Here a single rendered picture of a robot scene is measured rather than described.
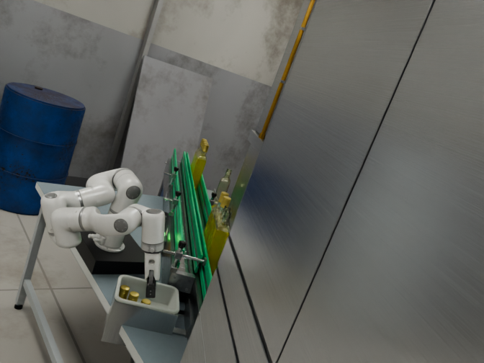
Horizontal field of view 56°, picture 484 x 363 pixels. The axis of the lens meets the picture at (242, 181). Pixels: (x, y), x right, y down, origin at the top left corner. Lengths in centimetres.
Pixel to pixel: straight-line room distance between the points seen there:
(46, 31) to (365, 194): 415
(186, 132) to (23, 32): 176
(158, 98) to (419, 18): 433
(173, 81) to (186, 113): 36
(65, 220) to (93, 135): 315
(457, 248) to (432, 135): 9
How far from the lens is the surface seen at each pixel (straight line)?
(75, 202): 183
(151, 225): 152
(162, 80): 471
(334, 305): 41
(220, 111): 532
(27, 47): 443
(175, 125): 482
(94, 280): 186
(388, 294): 35
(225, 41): 517
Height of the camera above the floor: 167
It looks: 13 degrees down
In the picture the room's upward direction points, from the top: 21 degrees clockwise
